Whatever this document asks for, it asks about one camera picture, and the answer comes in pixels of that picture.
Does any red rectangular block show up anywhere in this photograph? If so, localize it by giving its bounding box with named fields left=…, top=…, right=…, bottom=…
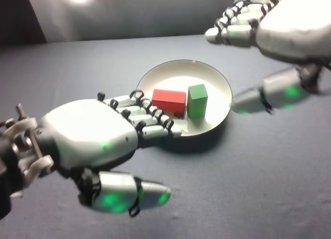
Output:
left=152, top=88, right=187, bottom=120

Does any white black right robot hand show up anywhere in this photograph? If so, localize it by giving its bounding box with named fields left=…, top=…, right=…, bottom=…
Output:
left=204, top=0, right=331, bottom=115

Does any green rectangular block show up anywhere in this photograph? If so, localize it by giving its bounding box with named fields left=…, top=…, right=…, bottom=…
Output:
left=187, top=83, right=209, bottom=120

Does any dark background panel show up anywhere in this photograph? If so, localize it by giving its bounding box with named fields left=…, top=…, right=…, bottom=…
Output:
left=0, top=0, right=48, bottom=46

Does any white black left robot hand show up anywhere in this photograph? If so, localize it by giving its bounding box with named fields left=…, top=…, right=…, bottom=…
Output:
left=38, top=90, right=183, bottom=218

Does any round white plate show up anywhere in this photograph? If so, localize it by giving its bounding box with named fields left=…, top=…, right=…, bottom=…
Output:
left=135, top=58, right=234, bottom=147

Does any grey table cloth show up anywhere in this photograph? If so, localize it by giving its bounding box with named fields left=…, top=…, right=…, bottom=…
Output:
left=0, top=34, right=331, bottom=239

